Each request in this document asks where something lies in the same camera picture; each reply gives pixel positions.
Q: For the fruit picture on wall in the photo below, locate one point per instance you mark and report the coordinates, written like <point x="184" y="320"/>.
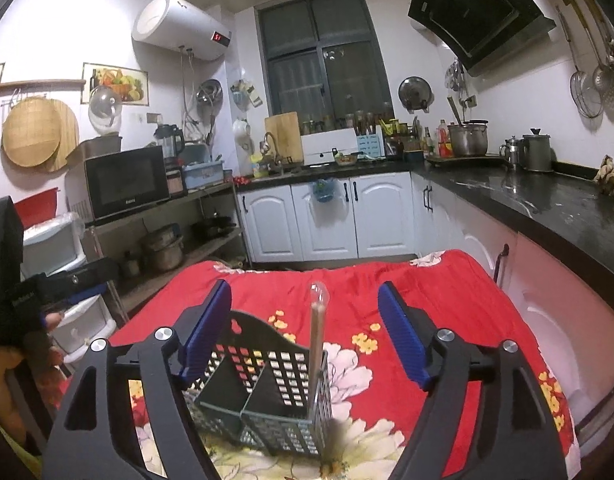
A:
<point x="131" y="85"/>

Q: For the metal shelf rack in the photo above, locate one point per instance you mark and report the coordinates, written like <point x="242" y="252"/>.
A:
<point x="206" y="218"/>

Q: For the hanging pot lid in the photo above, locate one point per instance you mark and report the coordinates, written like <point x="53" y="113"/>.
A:
<point x="415" y="93"/>

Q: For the red plastic basin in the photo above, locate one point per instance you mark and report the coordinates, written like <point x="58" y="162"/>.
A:
<point x="38" y="208"/>

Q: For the black microwave oven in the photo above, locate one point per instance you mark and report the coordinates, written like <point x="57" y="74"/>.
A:
<point x="104" y="186"/>

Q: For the white water heater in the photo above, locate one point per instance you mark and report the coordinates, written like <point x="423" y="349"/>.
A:
<point x="177" y="25"/>

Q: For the chopstick pair long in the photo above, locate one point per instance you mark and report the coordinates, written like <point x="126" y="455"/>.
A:
<point x="318" y="305"/>

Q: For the dark green utensil basket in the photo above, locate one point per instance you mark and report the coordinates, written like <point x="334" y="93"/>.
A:
<point x="255" y="392"/>

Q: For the wooden cutting board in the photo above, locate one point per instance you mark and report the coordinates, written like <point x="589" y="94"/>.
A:
<point x="285" y="129"/>

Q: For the round bamboo board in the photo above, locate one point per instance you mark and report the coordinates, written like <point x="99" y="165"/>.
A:
<point x="40" y="133"/>

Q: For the hanging skimmer ladle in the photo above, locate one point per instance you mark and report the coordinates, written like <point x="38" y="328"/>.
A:
<point x="586" y="98"/>

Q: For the garlic bunch on counter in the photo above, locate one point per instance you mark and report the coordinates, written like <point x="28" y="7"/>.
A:
<point x="604" y="178"/>

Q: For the dark kitchen window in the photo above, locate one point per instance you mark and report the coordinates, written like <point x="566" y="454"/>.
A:
<point x="322" y="60"/>

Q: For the large steel stock pot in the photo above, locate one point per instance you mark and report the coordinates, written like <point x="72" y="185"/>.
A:
<point x="469" y="139"/>

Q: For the left hand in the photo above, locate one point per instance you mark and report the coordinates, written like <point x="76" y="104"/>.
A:
<point x="29" y="382"/>

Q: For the black range hood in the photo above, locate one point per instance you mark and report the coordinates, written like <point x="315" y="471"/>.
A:
<point x="483" y="33"/>

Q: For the white plastic drawer tower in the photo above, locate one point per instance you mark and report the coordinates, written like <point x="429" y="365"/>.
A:
<point x="75" y="284"/>

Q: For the steel kettle pot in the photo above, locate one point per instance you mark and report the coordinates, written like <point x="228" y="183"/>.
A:
<point x="536" y="151"/>

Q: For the glass lid on wall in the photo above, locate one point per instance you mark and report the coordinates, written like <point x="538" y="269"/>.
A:
<point x="104" y="110"/>

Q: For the red floral table cloth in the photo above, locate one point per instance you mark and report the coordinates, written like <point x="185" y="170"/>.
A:
<point x="374" y="404"/>

